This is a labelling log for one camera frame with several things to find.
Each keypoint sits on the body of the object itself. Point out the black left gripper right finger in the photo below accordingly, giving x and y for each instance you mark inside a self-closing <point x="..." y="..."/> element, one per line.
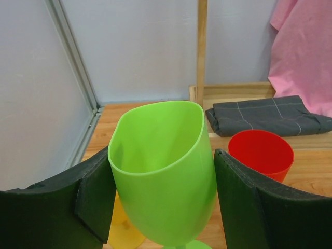
<point x="259" y="212"/>

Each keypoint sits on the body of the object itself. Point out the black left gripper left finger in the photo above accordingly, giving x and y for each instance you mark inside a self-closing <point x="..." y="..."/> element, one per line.
<point x="72" y="209"/>

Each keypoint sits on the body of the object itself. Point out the yellow wine glass front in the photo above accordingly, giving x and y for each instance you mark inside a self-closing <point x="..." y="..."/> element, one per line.
<point x="123" y="234"/>

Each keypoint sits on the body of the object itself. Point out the red wine glass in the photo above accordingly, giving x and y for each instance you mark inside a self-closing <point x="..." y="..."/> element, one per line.
<point x="263" y="151"/>

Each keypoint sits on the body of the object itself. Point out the green wine glass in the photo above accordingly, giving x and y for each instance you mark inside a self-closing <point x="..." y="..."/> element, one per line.
<point x="163" y="168"/>

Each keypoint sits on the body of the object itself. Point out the folded dark grey cloth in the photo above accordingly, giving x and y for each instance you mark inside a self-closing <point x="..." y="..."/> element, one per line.
<point x="285" y="116"/>

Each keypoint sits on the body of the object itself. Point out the pink t-shirt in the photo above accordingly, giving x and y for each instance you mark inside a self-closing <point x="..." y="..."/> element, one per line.
<point x="301" y="53"/>

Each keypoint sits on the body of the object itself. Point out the aluminium frame rail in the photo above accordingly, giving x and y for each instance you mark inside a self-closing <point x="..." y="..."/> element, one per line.
<point x="66" y="34"/>

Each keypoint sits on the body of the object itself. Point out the wooden clothes rack frame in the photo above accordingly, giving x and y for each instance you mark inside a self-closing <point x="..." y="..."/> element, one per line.
<point x="207" y="95"/>

